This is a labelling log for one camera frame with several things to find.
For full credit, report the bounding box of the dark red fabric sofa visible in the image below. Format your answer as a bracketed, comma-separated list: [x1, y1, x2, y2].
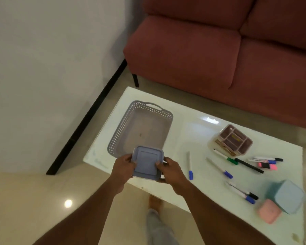
[123, 0, 306, 132]

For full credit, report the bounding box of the thin black pen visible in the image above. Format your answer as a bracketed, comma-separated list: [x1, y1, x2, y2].
[235, 158, 265, 174]

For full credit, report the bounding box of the white marker black cap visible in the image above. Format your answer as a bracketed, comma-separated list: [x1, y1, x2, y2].
[254, 157, 284, 162]
[228, 182, 259, 201]

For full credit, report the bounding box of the person's right hand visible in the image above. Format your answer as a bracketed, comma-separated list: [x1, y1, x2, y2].
[155, 157, 192, 196]

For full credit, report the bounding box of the white marker blue cap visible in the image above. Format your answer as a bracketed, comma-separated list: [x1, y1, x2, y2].
[247, 158, 277, 165]
[206, 158, 233, 179]
[226, 183, 256, 205]
[188, 151, 194, 180]

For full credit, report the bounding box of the pink highlighter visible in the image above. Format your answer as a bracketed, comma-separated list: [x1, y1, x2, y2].
[257, 162, 278, 171]

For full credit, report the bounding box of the person's grey trouser leg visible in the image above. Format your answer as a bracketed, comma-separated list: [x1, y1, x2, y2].
[146, 209, 180, 245]

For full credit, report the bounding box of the person's left hand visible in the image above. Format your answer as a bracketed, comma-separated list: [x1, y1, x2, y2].
[110, 153, 138, 193]

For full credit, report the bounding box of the white marker green cap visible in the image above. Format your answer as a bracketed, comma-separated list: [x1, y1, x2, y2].
[213, 149, 239, 166]

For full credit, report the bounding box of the person's left forearm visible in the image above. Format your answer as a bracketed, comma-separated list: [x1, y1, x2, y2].
[32, 182, 125, 245]

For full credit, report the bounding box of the grey perforated plastic basket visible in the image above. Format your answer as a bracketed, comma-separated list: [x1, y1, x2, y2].
[107, 100, 174, 159]

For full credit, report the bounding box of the small pink box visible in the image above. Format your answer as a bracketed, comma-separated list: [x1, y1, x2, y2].
[258, 199, 282, 224]

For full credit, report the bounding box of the black baseboard strip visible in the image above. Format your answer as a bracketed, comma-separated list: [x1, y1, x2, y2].
[46, 59, 128, 176]

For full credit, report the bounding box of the blue-grey square plastic container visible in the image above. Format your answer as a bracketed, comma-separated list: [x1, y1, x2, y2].
[131, 146, 165, 181]

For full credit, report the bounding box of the person's right forearm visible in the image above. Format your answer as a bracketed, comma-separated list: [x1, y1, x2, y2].
[172, 183, 274, 245]

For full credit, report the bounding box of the light blue square container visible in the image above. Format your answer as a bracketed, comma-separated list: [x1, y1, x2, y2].
[266, 179, 306, 215]

